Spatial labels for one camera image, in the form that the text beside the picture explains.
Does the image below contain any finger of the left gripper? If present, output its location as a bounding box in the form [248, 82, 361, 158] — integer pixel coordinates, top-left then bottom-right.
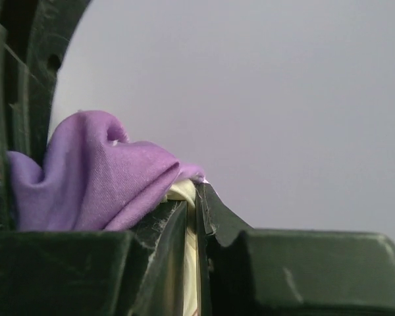
[0, 0, 89, 230]

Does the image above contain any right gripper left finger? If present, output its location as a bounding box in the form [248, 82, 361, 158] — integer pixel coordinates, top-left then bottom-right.
[0, 201, 187, 315]

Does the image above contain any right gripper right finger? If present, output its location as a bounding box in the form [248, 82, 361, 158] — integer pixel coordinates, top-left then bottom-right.
[196, 184, 395, 315]

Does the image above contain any cream pillow with bear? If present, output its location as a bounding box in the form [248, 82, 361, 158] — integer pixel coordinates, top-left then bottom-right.
[166, 179, 199, 316]

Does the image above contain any pink pillowcase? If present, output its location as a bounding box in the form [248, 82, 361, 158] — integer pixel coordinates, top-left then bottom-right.
[7, 111, 205, 231]

